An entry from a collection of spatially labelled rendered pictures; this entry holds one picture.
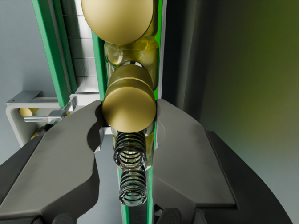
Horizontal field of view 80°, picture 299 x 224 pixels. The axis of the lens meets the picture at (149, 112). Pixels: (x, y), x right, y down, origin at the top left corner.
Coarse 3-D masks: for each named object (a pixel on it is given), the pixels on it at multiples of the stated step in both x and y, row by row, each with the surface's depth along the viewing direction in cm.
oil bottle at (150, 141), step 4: (148, 136) 24; (152, 136) 24; (148, 140) 23; (152, 140) 24; (148, 144) 23; (152, 144) 23; (148, 148) 23; (152, 148) 23; (148, 152) 23; (152, 152) 23; (148, 156) 23; (152, 156) 24; (148, 160) 23; (152, 160) 24; (116, 164) 24; (148, 164) 24; (152, 164) 25; (120, 168) 24; (148, 168) 24
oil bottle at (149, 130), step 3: (153, 120) 21; (153, 123) 21; (150, 126) 21; (153, 126) 21; (111, 129) 21; (114, 129) 21; (147, 129) 21; (150, 129) 21; (153, 129) 22; (114, 132) 21; (117, 132) 21; (147, 132) 21; (150, 132) 21; (114, 135) 22; (147, 135) 21
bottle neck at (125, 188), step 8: (136, 168) 21; (144, 168) 22; (128, 176) 20; (136, 176) 20; (144, 176) 21; (120, 184) 20; (128, 184) 19; (136, 184) 19; (144, 184) 20; (120, 192) 19; (128, 192) 18; (136, 192) 18; (144, 192) 19; (120, 200) 19; (128, 200) 20; (136, 200) 20; (144, 200) 19
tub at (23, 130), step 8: (16, 104) 45; (24, 104) 45; (32, 104) 46; (40, 104) 46; (48, 104) 46; (56, 104) 46; (8, 112) 46; (16, 112) 49; (40, 112) 55; (48, 112) 55; (72, 112) 55; (16, 120) 49; (16, 128) 49; (24, 128) 52; (32, 128) 55; (16, 136) 50; (24, 136) 52; (24, 144) 52
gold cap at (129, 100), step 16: (128, 64) 14; (112, 80) 12; (128, 80) 11; (144, 80) 12; (112, 96) 10; (128, 96) 11; (144, 96) 11; (112, 112) 11; (128, 112) 11; (144, 112) 11; (128, 128) 12; (144, 128) 12
